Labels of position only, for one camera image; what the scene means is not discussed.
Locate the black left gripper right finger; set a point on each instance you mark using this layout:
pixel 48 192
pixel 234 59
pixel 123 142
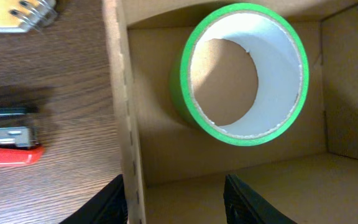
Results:
pixel 244 205

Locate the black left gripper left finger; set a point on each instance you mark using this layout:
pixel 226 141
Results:
pixel 108 206

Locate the cardboard box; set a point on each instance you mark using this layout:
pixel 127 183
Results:
pixel 174 172

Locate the green tape roll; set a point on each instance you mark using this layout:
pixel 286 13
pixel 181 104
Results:
pixel 282 70

